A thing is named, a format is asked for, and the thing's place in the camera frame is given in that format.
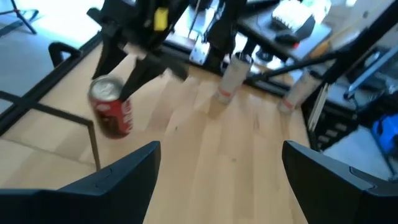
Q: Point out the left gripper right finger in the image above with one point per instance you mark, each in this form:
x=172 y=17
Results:
x=342 y=199

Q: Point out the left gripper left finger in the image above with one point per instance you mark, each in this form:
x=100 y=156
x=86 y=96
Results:
x=93 y=205

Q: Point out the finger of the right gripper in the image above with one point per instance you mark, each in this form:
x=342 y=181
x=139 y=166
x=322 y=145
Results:
x=109 y=56
x=140 y=74

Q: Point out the red Coca-Cola can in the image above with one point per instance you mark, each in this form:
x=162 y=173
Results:
x=113 y=115

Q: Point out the black control box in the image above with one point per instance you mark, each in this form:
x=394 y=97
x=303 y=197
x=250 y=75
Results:
x=329 y=130

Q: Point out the black tripod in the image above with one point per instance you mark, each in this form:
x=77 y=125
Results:
x=21 y=18

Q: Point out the black computer mouse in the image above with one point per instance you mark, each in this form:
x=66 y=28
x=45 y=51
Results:
x=286 y=38

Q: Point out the white keyboard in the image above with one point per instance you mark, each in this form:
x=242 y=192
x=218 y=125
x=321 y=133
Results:
x=292 y=14

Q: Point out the dark desk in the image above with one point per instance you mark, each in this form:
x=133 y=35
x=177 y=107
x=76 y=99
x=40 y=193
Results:
x=311 y=43

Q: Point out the black frame wooden shelf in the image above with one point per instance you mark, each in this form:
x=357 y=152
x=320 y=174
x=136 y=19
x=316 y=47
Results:
x=53 y=54

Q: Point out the black aluminium rig frame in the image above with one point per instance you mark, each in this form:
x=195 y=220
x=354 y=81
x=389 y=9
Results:
x=363 y=37

